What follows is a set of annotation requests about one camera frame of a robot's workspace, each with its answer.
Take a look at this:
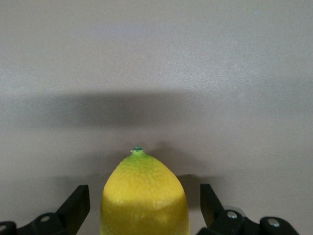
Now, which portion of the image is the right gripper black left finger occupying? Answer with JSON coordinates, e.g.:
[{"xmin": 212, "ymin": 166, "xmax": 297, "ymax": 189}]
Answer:
[{"xmin": 0, "ymin": 185, "xmax": 90, "ymax": 235}]

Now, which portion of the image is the yellow lemon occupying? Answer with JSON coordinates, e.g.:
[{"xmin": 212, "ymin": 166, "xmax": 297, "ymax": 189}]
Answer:
[{"xmin": 99, "ymin": 146, "xmax": 191, "ymax": 235}]

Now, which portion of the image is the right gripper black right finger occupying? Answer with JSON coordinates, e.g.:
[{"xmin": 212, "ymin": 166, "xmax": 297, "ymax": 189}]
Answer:
[{"xmin": 197, "ymin": 183, "xmax": 300, "ymax": 235}]

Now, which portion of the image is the matte table cover sheet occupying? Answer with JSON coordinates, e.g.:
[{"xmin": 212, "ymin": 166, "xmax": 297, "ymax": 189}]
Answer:
[{"xmin": 0, "ymin": 0, "xmax": 313, "ymax": 235}]

